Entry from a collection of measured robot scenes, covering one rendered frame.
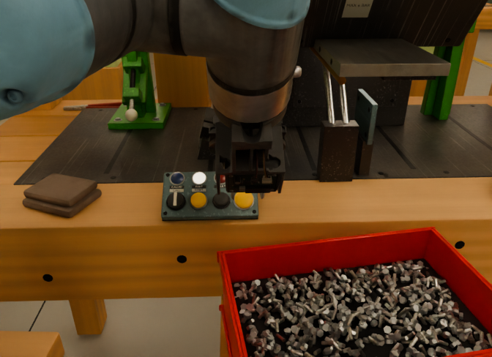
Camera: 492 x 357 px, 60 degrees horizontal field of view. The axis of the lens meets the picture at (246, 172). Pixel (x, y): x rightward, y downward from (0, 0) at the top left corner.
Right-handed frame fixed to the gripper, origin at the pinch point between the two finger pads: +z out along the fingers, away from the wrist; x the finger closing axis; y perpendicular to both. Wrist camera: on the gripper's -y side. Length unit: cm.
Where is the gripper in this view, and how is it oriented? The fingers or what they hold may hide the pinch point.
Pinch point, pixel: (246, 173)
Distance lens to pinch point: 57.9
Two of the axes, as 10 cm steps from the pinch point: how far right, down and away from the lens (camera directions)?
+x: 10.0, -0.2, 0.3
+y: 0.3, 8.9, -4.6
